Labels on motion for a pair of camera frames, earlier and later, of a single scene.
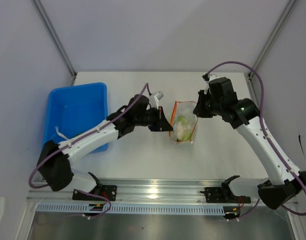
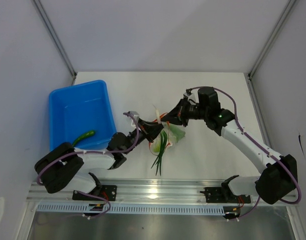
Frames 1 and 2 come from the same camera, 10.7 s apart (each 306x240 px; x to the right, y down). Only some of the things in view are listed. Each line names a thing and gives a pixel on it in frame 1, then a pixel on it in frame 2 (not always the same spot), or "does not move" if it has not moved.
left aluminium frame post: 42,14 does not move
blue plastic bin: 74,110 does not move
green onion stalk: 57,128 to 163,141
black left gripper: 161,123 to 149,129
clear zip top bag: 183,120 to 161,142
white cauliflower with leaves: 183,129 to 156,144
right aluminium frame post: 284,16 does not move
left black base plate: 108,191 does not move
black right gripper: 202,96 to 177,114
